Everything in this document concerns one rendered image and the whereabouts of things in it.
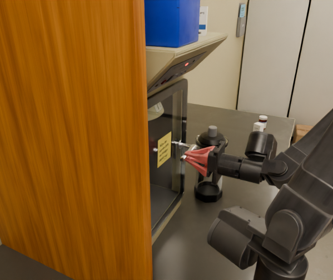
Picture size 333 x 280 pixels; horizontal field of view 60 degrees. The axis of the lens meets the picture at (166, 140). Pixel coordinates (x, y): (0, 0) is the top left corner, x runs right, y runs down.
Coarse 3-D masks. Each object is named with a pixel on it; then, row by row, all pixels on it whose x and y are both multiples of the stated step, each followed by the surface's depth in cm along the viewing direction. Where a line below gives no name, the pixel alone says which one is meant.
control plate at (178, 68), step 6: (198, 54) 61; (186, 60) 56; (192, 60) 62; (174, 66) 52; (180, 66) 57; (186, 66) 63; (168, 72) 53; (174, 72) 58; (162, 78) 54; (168, 78) 60; (174, 78) 66; (162, 84) 61; (150, 90) 56
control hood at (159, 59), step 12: (204, 36) 64; (216, 36) 64; (156, 48) 48; (168, 48) 48; (180, 48) 48; (192, 48) 52; (204, 48) 60; (156, 60) 48; (168, 60) 47; (180, 60) 51; (156, 72) 48
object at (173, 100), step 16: (160, 96) 67; (176, 96) 75; (160, 112) 68; (176, 112) 77; (160, 128) 70; (176, 128) 80; (176, 144) 82; (176, 160) 84; (160, 176) 76; (176, 176) 87; (160, 192) 78; (176, 192) 90; (160, 208) 80; (160, 224) 83
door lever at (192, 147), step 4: (180, 144) 84; (184, 144) 84; (188, 144) 83; (192, 144) 83; (180, 148) 84; (188, 148) 81; (192, 148) 81; (196, 148) 82; (184, 156) 77; (188, 156) 78; (180, 160) 77; (184, 160) 76
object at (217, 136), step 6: (210, 126) 94; (204, 132) 97; (210, 132) 93; (216, 132) 94; (198, 138) 95; (204, 138) 93; (210, 138) 93; (216, 138) 93; (222, 138) 93; (210, 144) 92; (216, 144) 92
